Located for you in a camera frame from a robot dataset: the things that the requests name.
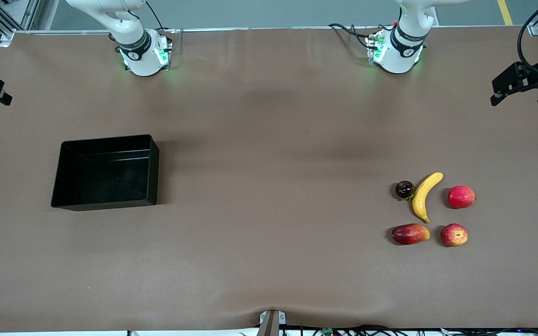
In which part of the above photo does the black plastic box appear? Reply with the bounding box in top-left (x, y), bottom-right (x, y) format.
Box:
top-left (50, 134), bottom-right (160, 211)

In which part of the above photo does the grey front camera mount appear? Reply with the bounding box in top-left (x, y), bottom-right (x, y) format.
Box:
top-left (256, 309), bottom-right (288, 336)

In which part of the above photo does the red yellow apple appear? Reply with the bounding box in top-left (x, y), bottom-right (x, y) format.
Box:
top-left (440, 223), bottom-right (468, 248)

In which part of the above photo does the red yellow mango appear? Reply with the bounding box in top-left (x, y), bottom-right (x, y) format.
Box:
top-left (391, 223), bottom-right (431, 246)

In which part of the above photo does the thin black cable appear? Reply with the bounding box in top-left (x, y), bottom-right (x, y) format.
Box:
top-left (284, 324), bottom-right (438, 336)

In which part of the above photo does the black base cable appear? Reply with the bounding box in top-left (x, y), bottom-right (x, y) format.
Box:
top-left (145, 0), bottom-right (164, 31)
top-left (328, 22), bottom-right (373, 51)

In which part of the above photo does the brown table mat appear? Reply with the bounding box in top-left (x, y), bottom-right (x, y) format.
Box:
top-left (0, 26), bottom-right (538, 333)

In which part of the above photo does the yellow banana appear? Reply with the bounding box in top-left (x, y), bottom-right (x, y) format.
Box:
top-left (411, 172), bottom-right (444, 224)

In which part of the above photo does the dark purple mangosteen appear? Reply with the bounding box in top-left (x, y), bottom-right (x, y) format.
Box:
top-left (395, 180), bottom-right (415, 202)

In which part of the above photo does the yellow floor tape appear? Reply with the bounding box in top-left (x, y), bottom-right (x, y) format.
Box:
top-left (497, 0), bottom-right (515, 26)

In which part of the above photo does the plain red apple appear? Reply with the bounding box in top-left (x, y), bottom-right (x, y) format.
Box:
top-left (447, 185), bottom-right (476, 209)

